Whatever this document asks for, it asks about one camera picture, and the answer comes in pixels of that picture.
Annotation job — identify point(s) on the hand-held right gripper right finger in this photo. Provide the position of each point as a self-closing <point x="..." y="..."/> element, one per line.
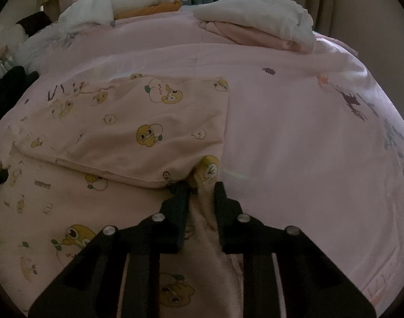
<point x="222" y="218"/>

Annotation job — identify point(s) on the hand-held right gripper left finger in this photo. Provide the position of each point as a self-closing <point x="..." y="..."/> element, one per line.
<point x="178" y="218"/>

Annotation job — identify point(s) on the pink printed bed sheet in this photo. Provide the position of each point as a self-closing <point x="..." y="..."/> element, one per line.
<point x="288" y="139"/>

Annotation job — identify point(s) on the white fluffy cloth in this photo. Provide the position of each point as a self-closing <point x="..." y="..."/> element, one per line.
<point x="30" y="48"/>

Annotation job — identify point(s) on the small black cloth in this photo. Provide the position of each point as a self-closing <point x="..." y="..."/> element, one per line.
<point x="35" y="22"/>

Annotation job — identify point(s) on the folded pink cloth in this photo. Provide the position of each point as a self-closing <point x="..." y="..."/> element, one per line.
<point x="241" y="34"/>

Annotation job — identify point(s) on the white plush toy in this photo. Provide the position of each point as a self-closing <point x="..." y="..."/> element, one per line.
<point x="99" y="3"/>

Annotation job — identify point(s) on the folded white cloth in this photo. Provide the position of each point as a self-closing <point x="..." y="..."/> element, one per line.
<point x="255" y="13"/>

